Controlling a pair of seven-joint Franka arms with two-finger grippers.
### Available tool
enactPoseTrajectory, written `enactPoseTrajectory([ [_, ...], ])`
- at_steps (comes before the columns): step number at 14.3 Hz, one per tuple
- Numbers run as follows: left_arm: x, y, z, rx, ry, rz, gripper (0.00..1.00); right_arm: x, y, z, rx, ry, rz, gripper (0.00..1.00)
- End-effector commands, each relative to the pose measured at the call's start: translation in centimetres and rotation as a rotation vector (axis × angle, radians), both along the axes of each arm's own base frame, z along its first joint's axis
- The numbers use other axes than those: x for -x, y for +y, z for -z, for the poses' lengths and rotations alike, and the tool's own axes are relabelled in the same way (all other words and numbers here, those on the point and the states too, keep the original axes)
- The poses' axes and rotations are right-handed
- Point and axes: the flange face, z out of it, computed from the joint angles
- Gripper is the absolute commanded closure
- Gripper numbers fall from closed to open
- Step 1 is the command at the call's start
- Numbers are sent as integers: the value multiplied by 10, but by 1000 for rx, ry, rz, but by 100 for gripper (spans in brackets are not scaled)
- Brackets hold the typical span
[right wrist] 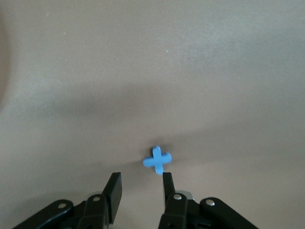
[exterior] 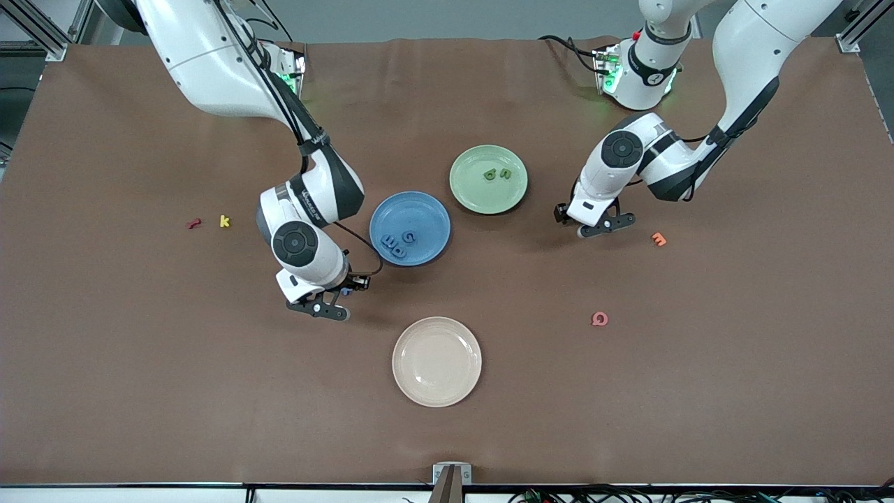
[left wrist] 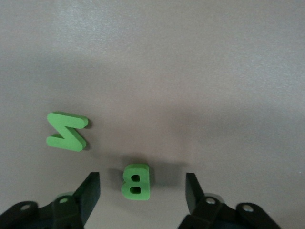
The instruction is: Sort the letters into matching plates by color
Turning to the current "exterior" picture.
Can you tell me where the aluminium frame post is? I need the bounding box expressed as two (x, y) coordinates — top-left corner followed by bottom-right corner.
(68, 0), (96, 44)
(0, 0), (69, 62)
(836, 0), (894, 54)

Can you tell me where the blue plate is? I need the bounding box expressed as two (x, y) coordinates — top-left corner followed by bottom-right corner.
(369, 191), (452, 267)

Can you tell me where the black cable bundle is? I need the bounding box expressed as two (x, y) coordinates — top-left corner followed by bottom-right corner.
(508, 483), (894, 503)

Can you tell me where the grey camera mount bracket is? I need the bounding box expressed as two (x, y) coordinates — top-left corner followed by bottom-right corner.
(427, 462), (473, 503)

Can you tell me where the light green plate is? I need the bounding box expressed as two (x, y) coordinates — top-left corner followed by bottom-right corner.
(449, 145), (529, 215)

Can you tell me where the brown table cover sheet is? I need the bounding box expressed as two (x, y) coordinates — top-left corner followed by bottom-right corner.
(0, 35), (894, 486)

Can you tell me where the beige plate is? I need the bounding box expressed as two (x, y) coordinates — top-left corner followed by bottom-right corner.
(392, 316), (483, 408)

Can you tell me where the white table edge rail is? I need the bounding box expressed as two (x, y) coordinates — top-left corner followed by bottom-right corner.
(0, 486), (894, 503)

